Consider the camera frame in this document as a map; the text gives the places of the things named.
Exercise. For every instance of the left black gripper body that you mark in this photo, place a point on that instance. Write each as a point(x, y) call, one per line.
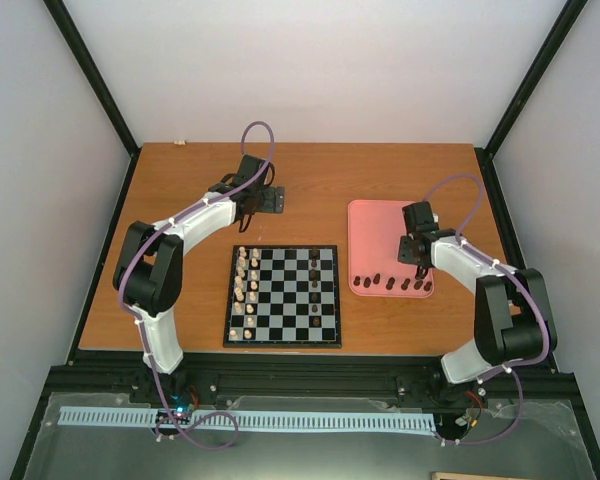
point(270, 205)

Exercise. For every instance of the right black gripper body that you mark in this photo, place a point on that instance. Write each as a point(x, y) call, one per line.
point(405, 255)

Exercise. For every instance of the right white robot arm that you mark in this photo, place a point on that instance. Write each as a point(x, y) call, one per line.
point(513, 321)

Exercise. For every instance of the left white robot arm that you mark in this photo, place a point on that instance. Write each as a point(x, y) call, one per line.
point(149, 272)

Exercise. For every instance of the pink plastic tray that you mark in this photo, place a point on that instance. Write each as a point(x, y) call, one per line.
point(374, 231)

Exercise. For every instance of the black white chessboard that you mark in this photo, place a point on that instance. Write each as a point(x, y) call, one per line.
point(271, 296)

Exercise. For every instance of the black aluminium frame rail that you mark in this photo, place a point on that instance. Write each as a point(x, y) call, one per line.
point(210, 377)

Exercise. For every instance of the light blue cable duct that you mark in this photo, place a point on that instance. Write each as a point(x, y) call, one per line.
point(252, 421)

